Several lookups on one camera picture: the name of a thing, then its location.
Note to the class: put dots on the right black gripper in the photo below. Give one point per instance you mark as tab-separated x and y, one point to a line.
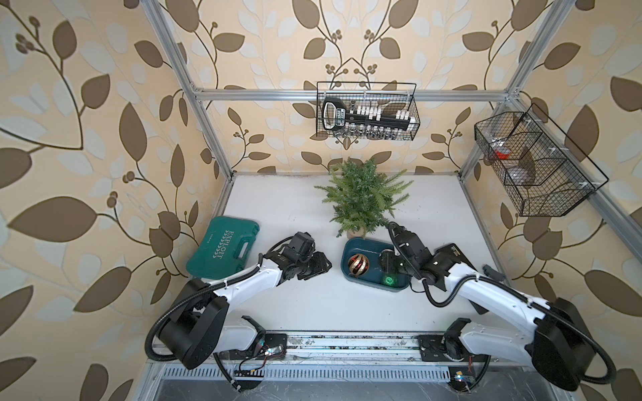
386	261

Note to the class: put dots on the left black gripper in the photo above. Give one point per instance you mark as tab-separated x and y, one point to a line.
321	265

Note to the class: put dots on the green glitter ball ornament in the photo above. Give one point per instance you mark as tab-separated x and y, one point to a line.
390	280

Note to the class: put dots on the red gold striped ornament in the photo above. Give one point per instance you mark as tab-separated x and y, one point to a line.
358	265

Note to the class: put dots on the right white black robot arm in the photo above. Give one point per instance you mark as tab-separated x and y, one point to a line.
548	336

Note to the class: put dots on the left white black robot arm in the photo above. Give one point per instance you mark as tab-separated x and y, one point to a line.
195	326

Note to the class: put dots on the small green christmas tree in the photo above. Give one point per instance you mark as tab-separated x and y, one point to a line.
363	198

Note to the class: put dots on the teal plastic tray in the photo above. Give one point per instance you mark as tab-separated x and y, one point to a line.
374	264

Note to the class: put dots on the green plastic tool case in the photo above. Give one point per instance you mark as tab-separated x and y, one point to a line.
225	248

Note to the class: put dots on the black socket set holder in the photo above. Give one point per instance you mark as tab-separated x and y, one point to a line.
337	114

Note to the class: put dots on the red item in basket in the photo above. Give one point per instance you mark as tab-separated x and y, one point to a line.
500	149

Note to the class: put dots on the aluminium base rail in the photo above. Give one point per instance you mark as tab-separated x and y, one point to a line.
346	347

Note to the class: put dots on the black wire basket back wall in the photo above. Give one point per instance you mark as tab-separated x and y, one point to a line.
379	92

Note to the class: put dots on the black wire basket wall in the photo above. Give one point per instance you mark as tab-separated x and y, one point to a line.
549	172
379	92

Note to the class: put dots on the black wire basket right wall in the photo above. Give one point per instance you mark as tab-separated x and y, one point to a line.
549	172

